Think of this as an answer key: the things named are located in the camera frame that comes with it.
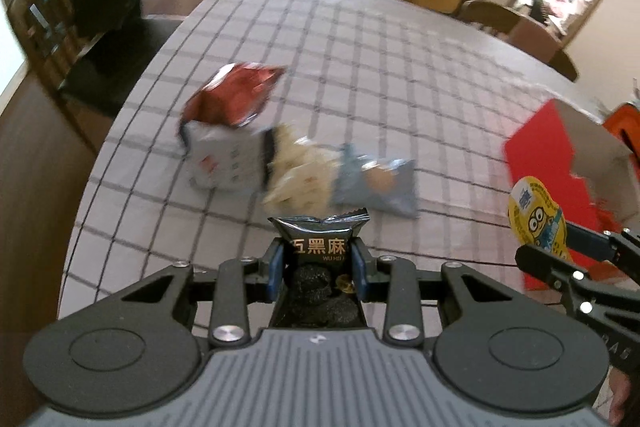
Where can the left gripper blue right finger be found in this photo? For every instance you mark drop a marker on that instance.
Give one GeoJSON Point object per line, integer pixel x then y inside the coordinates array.
{"type": "Point", "coordinates": [361, 264]}

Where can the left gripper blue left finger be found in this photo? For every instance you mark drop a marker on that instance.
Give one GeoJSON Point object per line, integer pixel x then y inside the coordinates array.
{"type": "Point", "coordinates": [274, 267]}

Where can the black sesame snack packet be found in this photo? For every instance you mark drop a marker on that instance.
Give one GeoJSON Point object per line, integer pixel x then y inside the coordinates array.
{"type": "Point", "coordinates": [317, 272]}

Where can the blue cookie packet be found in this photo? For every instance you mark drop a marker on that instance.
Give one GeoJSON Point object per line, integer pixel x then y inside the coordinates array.
{"type": "Point", "coordinates": [383, 184]}

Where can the cream pastry packet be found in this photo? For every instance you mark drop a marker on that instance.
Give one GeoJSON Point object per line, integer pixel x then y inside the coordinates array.
{"type": "Point", "coordinates": [301, 176]}

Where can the yellow minion jelly cup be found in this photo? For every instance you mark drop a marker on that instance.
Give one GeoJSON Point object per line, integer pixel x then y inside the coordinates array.
{"type": "Point", "coordinates": [536, 219]}

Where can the white snack packet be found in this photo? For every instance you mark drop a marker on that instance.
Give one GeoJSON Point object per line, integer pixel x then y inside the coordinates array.
{"type": "Point", "coordinates": [230, 159]}

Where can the dark red snack packet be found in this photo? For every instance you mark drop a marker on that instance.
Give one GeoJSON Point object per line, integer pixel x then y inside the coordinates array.
{"type": "Point", "coordinates": [227, 103]}

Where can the person right hand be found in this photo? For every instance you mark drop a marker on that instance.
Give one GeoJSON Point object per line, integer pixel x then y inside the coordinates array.
{"type": "Point", "coordinates": [625, 405]}

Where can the red cardboard box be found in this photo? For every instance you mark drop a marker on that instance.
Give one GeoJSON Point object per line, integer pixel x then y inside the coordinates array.
{"type": "Point", "coordinates": [586, 170]}

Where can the orange green tissue box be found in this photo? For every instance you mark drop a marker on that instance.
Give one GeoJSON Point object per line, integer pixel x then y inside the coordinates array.
{"type": "Point", "coordinates": [624, 123]}

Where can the white grid tablecloth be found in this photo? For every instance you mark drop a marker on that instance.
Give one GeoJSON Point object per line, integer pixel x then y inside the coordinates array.
{"type": "Point", "coordinates": [390, 78]}

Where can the wooden chair with pink cloth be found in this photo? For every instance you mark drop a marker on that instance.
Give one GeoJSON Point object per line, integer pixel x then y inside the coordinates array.
{"type": "Point", "coordinates": [519, 31]}

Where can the wooden chair with black jacket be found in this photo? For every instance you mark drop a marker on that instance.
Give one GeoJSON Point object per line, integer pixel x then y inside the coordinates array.
{"type": "Point", "coordinates": [88, 54]}

